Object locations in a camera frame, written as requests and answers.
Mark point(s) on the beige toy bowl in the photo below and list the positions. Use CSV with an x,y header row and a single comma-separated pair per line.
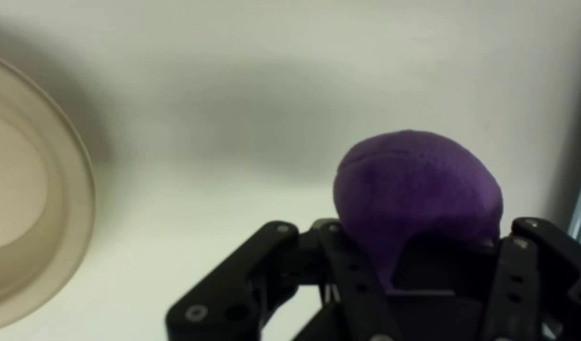
x,y
32,197

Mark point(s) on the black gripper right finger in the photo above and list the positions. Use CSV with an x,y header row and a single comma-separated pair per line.
x,y
529,278

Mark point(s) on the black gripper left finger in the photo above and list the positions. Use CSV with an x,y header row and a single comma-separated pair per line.
x,y
240,286

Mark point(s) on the purple plush grape toy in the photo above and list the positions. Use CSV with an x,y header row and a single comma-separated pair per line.
x,y
420,191

